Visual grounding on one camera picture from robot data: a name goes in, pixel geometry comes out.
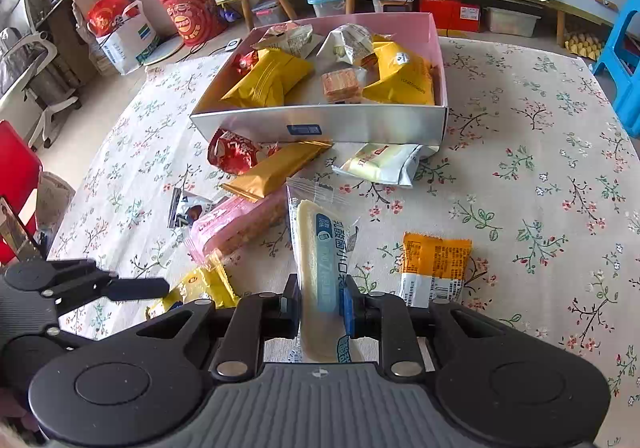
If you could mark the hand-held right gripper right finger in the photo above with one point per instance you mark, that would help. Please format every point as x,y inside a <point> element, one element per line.
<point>348,308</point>

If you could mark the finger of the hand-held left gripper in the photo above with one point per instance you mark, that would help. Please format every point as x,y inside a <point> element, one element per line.
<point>140,289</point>
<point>75,337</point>

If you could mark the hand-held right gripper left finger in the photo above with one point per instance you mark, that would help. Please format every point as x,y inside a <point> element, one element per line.
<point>291,298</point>

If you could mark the white cheese stick packet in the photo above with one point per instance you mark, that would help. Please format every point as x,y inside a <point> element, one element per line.
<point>312,238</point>

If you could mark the pink snack packet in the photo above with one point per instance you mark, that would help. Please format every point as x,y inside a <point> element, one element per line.
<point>235,228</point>

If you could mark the dark blue small snack packet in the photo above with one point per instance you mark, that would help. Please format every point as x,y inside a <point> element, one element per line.
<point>187,210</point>

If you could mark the orange snack packet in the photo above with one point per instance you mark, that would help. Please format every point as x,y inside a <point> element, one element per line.
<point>435,268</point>

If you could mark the gold long snack packet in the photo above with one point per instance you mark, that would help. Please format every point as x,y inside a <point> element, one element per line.
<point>275,170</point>

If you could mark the pale yellow silver snack packet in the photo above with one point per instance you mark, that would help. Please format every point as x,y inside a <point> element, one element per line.
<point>380,162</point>

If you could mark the red snack packet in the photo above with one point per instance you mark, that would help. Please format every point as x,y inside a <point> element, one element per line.
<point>235,152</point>

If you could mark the white box with pink lining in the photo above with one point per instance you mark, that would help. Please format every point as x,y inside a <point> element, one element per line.
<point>375,125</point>

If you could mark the brown wafer packet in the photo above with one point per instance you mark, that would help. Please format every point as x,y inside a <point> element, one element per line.
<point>341,86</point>

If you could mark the small red candy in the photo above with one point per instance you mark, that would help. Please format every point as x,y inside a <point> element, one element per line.
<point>248,62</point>

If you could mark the person's left hand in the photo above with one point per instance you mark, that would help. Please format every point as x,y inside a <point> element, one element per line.
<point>15,413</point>

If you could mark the beige cloth bag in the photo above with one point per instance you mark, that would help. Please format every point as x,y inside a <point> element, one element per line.
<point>55,203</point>

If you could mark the red chair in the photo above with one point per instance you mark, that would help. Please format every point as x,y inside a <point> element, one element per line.
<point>15,177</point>

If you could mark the floral tablecloth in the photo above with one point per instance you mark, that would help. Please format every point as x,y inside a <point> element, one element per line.
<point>525,177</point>

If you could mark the white round floor base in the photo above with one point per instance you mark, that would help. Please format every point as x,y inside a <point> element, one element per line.
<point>162,50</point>

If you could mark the white shopping bag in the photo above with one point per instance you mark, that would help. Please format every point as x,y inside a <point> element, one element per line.
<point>130,45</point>

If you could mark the white office chair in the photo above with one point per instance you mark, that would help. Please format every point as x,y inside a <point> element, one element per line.
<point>30,57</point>

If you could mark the silver crumpled snack packet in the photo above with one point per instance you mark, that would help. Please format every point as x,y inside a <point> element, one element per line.
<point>287,40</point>

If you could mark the small white device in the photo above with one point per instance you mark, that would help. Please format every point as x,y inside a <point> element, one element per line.
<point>231,45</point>

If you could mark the silver green snack packet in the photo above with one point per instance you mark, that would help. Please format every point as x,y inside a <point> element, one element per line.
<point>350,45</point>

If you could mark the red printed round box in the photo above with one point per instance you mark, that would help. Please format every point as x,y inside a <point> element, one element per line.
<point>192,17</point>

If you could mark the red gift bag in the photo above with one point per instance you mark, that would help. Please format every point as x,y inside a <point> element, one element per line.
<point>107,12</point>

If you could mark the pink lidded storage bin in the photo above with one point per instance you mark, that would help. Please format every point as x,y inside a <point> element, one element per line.
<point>266,11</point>

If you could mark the blue lidded storage bin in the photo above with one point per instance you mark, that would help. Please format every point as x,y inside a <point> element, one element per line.
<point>326,3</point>

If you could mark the red cardboard box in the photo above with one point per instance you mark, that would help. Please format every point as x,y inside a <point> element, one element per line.
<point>450,15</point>

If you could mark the bin with black device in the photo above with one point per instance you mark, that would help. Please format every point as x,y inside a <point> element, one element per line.
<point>392,0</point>

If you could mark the clear storage bin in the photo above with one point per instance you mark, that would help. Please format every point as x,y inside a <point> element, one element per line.
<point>510,22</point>

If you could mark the egg tray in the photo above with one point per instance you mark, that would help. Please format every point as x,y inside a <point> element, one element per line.
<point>585,45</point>

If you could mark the blue plastic stool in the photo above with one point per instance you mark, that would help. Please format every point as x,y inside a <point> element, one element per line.
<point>627,67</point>

